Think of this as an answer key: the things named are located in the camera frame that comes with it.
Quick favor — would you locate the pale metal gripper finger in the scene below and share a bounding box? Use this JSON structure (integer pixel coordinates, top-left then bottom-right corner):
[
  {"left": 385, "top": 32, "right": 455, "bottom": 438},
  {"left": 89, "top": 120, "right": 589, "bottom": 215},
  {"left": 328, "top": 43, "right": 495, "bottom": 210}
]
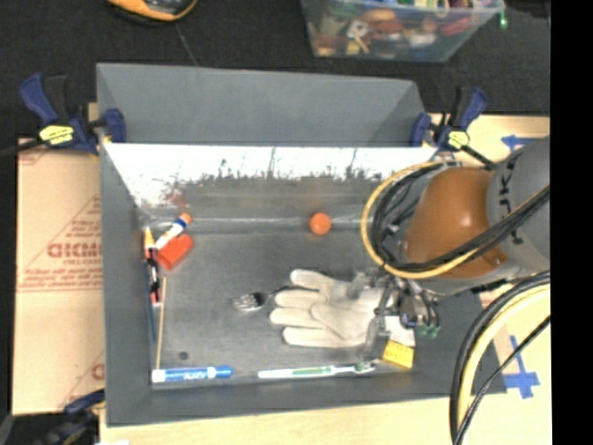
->
[
  {"left": 362, "top": 316, "right": 391, "bottom": 366},
  {"left": 348, "top": 270, "right": 386, "bottom": 298}
]

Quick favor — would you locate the white tube with orange cap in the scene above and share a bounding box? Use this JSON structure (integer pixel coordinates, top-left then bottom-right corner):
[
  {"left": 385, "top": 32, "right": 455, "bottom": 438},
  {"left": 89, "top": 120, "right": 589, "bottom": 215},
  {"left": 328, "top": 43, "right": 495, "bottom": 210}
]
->
[{"left": 154, "top": 211, "right": 194, "bottom": 250}]

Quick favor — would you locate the orange ball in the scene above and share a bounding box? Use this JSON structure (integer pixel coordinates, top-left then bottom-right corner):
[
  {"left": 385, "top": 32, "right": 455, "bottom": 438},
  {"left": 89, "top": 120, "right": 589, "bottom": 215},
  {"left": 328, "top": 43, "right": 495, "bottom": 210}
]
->
[{"left": 309, "top": 211, "right": 334, "bottom": 236}]

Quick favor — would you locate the thin wooden stick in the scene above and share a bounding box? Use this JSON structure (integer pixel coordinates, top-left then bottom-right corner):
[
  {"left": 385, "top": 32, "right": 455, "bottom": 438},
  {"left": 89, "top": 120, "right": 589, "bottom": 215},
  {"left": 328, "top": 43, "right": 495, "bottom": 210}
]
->
[{"left": 155, "top": 275, "right": 168, "bottom": 368}]

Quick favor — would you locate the red black and white pen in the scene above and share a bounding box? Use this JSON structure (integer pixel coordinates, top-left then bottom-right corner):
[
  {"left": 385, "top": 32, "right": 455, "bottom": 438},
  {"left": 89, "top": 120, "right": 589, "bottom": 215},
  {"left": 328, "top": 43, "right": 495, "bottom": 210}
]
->
[{"left": 146, "top": 257, "right": 163, "bottom": 308}]

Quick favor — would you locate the orange-red block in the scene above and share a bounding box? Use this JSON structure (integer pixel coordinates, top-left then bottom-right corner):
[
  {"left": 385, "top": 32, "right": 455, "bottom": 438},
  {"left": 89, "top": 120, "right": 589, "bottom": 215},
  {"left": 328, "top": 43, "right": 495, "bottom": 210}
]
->
[{"left": 157, "top": 234, "right": 196, "bottom": 272}]

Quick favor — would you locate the yellow flat block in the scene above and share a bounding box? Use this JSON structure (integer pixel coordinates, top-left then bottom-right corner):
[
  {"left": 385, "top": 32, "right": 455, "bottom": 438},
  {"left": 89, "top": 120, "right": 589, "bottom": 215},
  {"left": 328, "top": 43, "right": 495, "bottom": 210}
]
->
[{"left": 382, "top": 339, "right": 416, "bottom": 371}]

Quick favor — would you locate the brown cardboard board red print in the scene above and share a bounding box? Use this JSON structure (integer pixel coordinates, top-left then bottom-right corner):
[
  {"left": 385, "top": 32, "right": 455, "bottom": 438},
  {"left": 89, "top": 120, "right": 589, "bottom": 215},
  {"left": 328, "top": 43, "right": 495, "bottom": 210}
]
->
[{"left": 11, "top": 136, "right": 108, "bottom": 417}]

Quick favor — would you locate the white work glove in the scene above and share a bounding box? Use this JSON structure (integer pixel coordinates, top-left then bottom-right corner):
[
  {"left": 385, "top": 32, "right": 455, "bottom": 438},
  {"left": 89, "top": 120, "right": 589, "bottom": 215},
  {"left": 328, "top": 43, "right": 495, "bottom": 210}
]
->
[{"left": 268, "top": 268, "right": 417, "bottom": 350}]

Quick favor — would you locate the grey metal bin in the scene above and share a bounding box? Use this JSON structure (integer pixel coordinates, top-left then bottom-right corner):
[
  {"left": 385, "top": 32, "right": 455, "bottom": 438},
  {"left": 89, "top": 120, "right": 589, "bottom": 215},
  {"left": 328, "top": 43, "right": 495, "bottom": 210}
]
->
[{"left": 95, "top": 62, "right": 507, "bottom": 426}]

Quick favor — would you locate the white and green toothbrush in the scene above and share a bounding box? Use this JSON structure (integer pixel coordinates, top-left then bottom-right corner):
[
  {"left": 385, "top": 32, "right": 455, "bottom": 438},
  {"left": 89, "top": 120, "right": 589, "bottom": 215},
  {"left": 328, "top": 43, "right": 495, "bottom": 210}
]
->
[{"left": 257, "top": 361, "right": 377, "bottom": 380}]

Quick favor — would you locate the blue and white marker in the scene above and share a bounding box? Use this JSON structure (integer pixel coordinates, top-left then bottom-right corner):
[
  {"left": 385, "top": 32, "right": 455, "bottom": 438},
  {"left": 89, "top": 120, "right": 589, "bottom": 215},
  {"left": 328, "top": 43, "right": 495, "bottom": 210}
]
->
[{"left": 150, "top": 364, "right": 234, "bottom": 385}]

